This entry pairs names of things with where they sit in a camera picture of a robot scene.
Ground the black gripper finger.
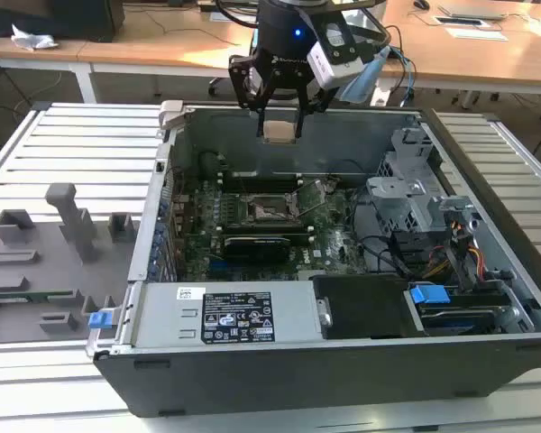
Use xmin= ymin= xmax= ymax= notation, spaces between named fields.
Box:
xmin=294 ymin=81 xmax=340 ymax=139
xmin=228 ymin=54 xmax=277 ymax=137

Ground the silver square CPU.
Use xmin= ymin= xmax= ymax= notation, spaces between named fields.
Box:
xmin=262 ymin=120 xmax=298 ymax=145

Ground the metal socket cover frame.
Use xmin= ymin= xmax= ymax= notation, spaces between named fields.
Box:
xmin=288 ymin=178 xmax=333 ymax=218

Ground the RAM slot with white clips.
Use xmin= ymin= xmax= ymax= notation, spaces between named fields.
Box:
xmin=223 ymin=219 xmax=316 ymax=233
xmin=223 ymin=229 xmax=317 ymax=245
xmin=217 ymin=170 xmax=304 ymax=181
xmin=217 ymin=179 xmax=304 ymax=191

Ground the CPU socket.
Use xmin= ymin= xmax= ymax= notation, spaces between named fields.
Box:
xmin=244 ymin=191 xmax=306 ymax=223

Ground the black drive bay cover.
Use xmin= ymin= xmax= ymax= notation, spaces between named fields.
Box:
xmin=312 ymin=273 xmax=412 ymax=340

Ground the wooden desk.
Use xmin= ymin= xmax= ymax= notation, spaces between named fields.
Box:
xmin=0 ymin=0 xmax=541 ymax=104

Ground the metal drive cage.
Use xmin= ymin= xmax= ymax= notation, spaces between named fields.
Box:
xmin=366 ymin=125 xmax=475 ymax=236

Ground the green motherboard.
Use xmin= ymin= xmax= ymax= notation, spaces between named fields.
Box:
xmin=166 ymin=174 xmax=391 ymax=281

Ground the graphics card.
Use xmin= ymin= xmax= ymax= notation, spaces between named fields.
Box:
xmin=223 ymin=235 xmax=293 ymax=267

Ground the white paper sheet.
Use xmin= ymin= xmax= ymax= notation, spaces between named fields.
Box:
xmin=445 ymin=26 xmax=509 ymax=42

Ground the grey laptop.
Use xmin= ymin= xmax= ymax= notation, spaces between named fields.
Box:
xmin=436 ymin=3 xmax=509 ymax=22

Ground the black box on desk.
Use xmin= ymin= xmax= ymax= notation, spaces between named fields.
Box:
xmin=0 ymin=0 xmax=126 ymax=44

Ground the crumpled white paper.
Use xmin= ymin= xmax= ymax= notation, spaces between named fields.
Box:
xmin=10 ymin=23 xmax=60 ymax=51

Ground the hard disk in blue carrier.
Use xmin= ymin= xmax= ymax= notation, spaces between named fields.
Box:
xmin=403 ymin=282 xmax=516 ymax=337

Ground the silver power supply with label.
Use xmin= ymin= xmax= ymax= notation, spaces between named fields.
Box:
xmin=115 ymin=281 xmax=322 ymax=349

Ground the blue plastic latch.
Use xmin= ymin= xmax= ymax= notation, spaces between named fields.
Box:
xmin=87 ymin=309 xmax=113 ymax=331

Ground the black and silver PC case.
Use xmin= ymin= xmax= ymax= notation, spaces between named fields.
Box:
xmin=86 ymin=99 xmax=541 ymax=419

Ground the green RAM stick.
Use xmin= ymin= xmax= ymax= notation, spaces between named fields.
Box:
xmin=0 ymin=291 xmax=81 ymax=302

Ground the grey parts rack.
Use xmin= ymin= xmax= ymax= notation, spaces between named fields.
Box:
xmin=0 ymin=182 xmax=142 ymax=345

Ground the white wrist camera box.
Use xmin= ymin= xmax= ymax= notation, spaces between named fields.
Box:
xmin=307 ymin=20 xmax=367 ymax=90

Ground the blue cable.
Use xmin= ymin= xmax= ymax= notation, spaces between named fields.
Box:
xmin=389 ymin=47 xmax=413 ymax=110

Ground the coloured wire bundle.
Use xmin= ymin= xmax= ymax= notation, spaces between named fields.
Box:
xmin=426 ymin=219 xmax=486 ymax=277

